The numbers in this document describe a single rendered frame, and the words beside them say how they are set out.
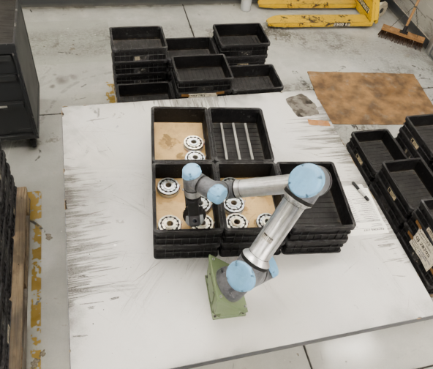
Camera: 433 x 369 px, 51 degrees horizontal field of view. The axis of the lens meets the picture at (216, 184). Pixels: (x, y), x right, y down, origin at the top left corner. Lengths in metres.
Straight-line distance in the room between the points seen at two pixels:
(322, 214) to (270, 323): 0.58
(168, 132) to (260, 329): 1.11
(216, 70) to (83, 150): 1.36
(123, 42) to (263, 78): 1.12
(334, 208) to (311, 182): 0.74
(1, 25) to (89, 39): 1.55
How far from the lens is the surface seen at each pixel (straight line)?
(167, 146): 2.39
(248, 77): 3.67
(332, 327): 2.11
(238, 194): 1.84
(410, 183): 3.28
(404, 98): 4.66
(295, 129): 2.82
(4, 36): 3.18
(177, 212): 2.11
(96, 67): 4.32
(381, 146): 3.61
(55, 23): 4.95
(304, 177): 1.57
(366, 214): 2.51
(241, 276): 1.68
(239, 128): 2.54
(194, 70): 3.48
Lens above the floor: 2.52
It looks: 49 degrees down
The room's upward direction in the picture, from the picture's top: 9 degrees clockwise
